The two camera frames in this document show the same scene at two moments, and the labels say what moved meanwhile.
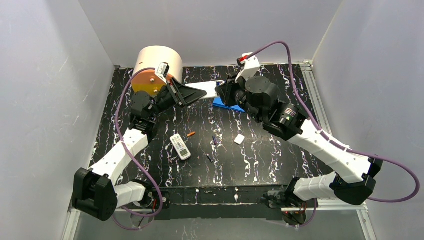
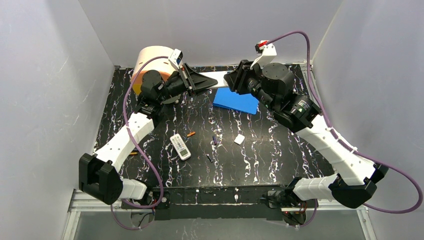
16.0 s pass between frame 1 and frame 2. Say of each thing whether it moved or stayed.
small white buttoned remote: stayed
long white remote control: moved
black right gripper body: moved
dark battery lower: stayed
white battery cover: stayed
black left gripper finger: moved
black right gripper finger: moved
